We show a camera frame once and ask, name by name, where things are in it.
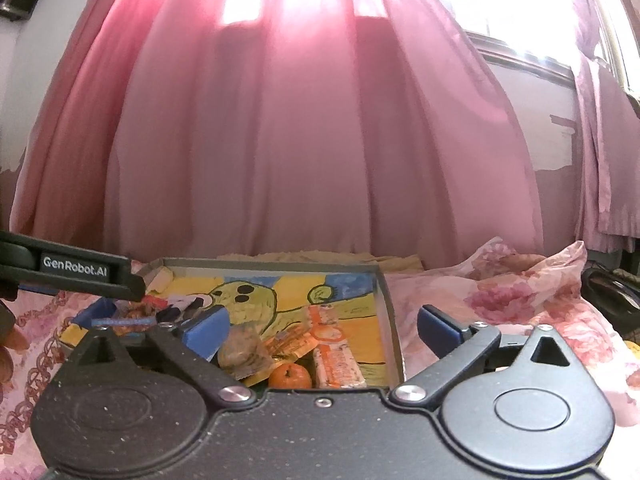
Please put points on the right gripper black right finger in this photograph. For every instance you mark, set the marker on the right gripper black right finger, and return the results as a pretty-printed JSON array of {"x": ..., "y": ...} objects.
[{"x": 462, "y": 352}]

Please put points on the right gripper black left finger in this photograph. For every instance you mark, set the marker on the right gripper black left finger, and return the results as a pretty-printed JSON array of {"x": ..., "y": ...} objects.
[{"x": 188, "y": 348}]

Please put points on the clear packet of brown snacks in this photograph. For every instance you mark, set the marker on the clear packet of brown snacks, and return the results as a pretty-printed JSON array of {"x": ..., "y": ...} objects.
[{"x": 243, "y": 354}]

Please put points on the light blue snack packet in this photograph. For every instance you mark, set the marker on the light blue snack packet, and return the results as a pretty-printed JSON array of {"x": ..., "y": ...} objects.
[{"x": 98, "y": 314}]

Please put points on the golden yellow snack wrapper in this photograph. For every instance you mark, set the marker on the golden yellow snack wrapper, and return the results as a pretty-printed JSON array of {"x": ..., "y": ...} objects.
[{"x": 287, "y": 346}]

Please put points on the small orange fruit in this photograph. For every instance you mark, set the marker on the small orange fruit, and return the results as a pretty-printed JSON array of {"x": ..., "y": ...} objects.
[{"x": 290, "y": 376}]

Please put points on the orange white snack bar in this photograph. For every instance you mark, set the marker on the orange white snack bar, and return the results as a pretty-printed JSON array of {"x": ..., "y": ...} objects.
[{"x": 335, "y": 366}]

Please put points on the person's left hand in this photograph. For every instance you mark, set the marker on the person's left hand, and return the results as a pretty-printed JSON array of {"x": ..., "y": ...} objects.
[{"x": 11, "y": 339}]

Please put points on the grey tray with cartoon drawing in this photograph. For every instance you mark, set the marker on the grey tray with cartoon drawing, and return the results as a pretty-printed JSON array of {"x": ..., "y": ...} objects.
[{"x": 274, "y": 296}]

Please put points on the pink curtain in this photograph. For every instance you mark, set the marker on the pink curtain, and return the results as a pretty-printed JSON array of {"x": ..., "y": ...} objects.
[{"x": 201, "y": 128}]

